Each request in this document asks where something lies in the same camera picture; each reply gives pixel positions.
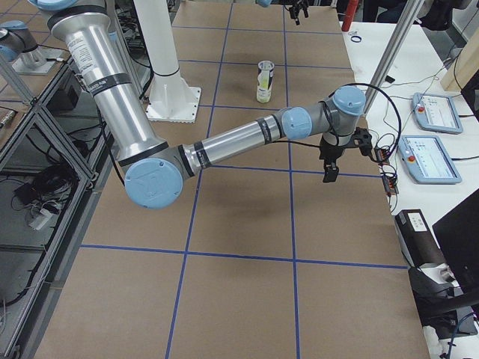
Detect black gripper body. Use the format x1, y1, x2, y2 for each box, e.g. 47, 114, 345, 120
284, 0, 309, 25
319, 138, 356, 168

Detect neighbour robot arm base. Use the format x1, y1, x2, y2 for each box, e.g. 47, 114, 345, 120
1, 20, 55, 76

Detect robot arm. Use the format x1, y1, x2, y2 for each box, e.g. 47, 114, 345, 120
36, 1, 366, 209
255, 0, 309, 25

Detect red cylinder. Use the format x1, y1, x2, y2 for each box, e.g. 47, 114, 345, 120
341, 0, 359, 32

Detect orange black connector strip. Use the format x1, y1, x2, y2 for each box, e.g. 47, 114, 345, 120
374, 147, 399, 197

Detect blue tape roll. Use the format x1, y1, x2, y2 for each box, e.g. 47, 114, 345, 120
350, 35, 362, 43

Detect lower teach pendant tablet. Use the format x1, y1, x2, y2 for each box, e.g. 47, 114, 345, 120
398, 135, 462, 185

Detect teach pendant tablet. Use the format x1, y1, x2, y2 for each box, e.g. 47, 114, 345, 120
398, 135, 462, 185
412, 93, 463, 135

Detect black box on desk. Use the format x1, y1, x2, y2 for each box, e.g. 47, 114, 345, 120
394, 209, 445, 269

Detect brown paper table cover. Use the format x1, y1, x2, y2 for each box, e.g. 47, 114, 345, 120
35, 2, 428, 358

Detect upper teach pendant tablet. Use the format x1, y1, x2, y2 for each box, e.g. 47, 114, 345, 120
412, 93, 463, 135

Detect black monitor on stand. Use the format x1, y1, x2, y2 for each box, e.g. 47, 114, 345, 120
410, 191, 478, 339

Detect aluminium frame post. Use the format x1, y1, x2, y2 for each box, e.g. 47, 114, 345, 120
364, 0, 424, 115

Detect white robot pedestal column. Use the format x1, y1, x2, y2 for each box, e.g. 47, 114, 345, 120
134, 0, 201, 123

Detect aluminium side frame rack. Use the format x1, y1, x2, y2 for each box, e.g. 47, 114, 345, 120
1, 45, 117, 358

